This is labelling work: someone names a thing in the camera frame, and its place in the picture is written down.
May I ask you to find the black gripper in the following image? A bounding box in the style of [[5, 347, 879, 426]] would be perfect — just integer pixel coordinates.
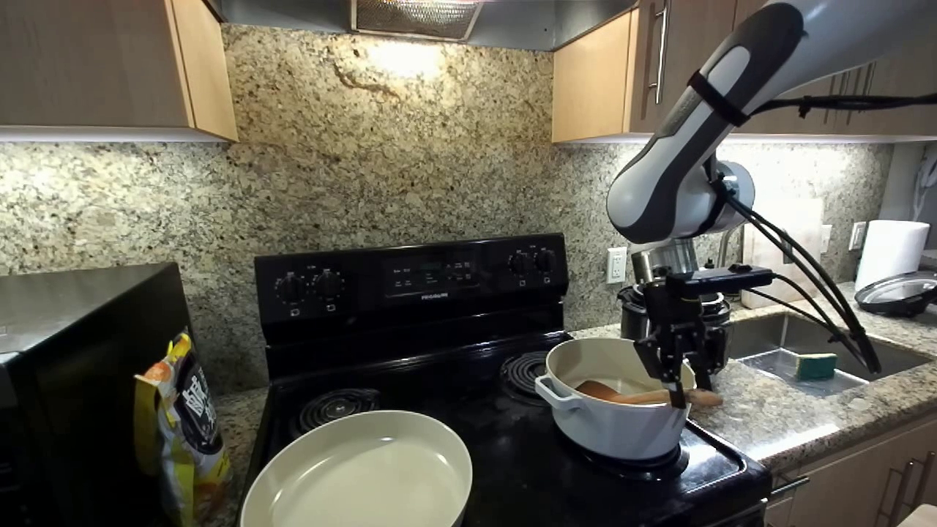
[[617, 264, 773, 409]]

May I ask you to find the wooden cooking spoon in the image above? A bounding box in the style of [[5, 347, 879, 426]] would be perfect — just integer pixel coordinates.
[[573, 381, 724, 409]]

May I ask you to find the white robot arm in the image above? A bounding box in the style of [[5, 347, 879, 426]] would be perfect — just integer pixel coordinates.
[[606, 0, 937, 406]]

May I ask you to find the black pot lid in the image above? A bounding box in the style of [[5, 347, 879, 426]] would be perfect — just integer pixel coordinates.
[[854, 271, 937, 320]]

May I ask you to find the steel kitchen sink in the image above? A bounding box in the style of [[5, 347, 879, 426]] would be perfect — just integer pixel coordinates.
[[725, 314, 927, 397]]

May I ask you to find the green yellow sponge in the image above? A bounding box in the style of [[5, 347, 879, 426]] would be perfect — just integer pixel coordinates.
[[794, 350, 836, 381]]

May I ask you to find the black electric stove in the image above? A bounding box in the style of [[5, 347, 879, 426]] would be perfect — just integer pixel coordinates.
[[255, 233, 769, 527]]

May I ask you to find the lower wooden cabinet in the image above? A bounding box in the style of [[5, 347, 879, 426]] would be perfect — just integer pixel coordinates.
[[763, 419, 937, 527]]

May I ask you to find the wooden cabinet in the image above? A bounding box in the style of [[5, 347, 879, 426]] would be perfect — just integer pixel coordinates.
[[549, 0, 937, 144], [763, 419, 937, 527], [0, 0, 237, 144]]

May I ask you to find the white paper towel roll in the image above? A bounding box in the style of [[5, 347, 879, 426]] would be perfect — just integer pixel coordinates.
[[854, 219, 927, 290]]

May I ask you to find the wooden upper cabinet right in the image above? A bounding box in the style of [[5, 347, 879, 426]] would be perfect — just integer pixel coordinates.
[[549, 0, 937, 144]]

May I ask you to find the cream frying pan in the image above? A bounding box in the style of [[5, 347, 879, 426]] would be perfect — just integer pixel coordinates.
[[237, 409, 473, 527]]

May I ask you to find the steel range hood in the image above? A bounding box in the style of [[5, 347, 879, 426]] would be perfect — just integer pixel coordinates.
[[201, 0, 639, 49]]

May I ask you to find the yellow black snack bag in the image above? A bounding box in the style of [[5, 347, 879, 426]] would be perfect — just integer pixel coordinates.
[[132, 331, 230, 527]]

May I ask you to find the black microwave oven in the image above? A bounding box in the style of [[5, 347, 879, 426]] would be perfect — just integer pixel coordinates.
[[0, 264, 191, 527]]

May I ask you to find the wooden upper cabinet left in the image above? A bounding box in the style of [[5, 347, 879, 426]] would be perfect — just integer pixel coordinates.
[[0, 0, 237, 144]]

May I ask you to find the white two-handled pot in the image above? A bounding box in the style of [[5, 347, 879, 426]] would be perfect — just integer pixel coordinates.
[[535, 336, 687, 460]]

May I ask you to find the white wall outlet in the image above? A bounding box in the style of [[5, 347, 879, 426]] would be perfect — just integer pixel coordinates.
[[606, 246, 630, 284]]

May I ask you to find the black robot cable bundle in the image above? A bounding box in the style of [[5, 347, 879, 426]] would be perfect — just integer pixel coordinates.
[[721, 87, 937, 375]]

